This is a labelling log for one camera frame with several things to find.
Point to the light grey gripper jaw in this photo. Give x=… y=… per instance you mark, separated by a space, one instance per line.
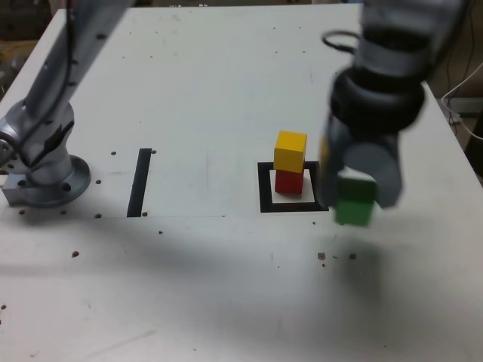
x=388 y=177

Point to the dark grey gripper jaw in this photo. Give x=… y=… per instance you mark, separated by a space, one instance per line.
x=330 y=169

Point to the red cube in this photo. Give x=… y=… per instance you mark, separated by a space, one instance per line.
x=288 y=183

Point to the yellow cube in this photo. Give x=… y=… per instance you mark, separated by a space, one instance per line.
x=288 y=154

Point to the green cube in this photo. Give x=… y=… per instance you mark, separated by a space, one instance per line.
x=354 y=211

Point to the black tape square outline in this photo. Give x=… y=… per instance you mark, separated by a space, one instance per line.
x=264 y=188

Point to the beige box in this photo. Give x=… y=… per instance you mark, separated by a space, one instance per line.
x=468 y=105

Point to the black tape strip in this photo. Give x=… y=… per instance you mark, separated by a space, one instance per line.
x=137 y=188

